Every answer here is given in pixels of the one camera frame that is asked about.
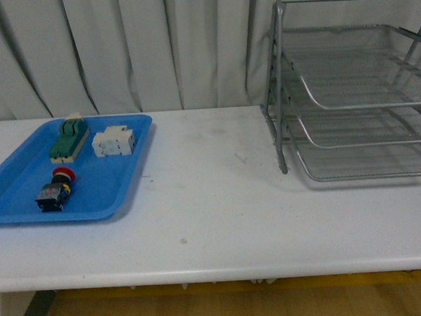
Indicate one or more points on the white terminal block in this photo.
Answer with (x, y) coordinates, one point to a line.
(114, 140)

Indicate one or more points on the red emergency stop button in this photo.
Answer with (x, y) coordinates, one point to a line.
(54, 195)

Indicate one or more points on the silver mesh tray rack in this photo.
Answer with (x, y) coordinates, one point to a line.
(346, 98)

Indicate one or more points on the green knife switch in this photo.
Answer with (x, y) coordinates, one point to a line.
(72, 134)

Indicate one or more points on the blue plastic tray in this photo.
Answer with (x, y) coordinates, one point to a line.
(101, 183)

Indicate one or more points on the white curtain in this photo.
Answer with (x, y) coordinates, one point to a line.
(130, 56)

